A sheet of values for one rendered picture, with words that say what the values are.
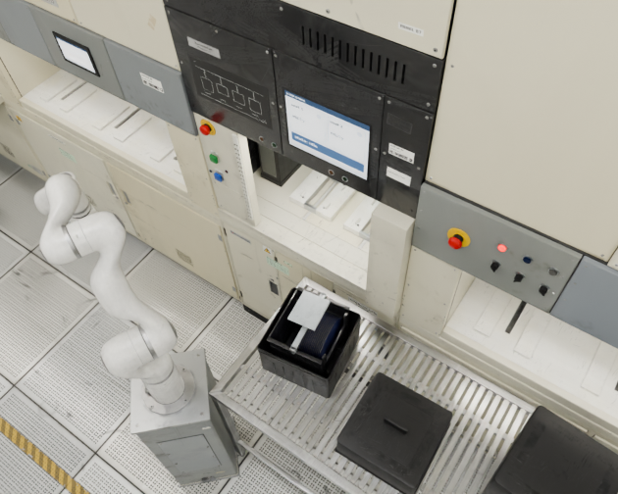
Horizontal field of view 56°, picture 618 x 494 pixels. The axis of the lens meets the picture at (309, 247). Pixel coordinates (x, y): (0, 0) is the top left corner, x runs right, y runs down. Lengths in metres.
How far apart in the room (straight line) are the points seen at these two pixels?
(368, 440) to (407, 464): 0.14
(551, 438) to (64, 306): 2.57
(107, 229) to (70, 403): 1.64
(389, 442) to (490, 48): 1.24
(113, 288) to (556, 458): 1.36
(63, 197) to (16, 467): 1.75
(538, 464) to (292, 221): 1.26
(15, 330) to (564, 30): 3.04
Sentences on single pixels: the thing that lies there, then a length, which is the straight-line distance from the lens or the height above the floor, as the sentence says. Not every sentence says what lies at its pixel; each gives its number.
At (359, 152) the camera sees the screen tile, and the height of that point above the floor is 1.57.
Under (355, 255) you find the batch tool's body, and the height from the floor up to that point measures 0.87.
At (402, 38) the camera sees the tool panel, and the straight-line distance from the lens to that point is 1.38.
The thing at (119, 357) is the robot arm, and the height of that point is 1.17.
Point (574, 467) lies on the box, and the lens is 1.93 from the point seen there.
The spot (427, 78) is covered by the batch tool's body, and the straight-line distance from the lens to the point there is 1.41.
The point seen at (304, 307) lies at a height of 1.08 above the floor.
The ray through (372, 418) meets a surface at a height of 0.86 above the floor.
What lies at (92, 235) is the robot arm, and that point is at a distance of 1.72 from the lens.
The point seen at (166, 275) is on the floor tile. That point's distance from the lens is 3.42.
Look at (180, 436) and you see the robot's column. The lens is 2.31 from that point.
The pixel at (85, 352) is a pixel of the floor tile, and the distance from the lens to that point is 3.32.
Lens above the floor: 2.76
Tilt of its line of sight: 54 degrees down
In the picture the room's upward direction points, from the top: 4 degrees counter-clockwise
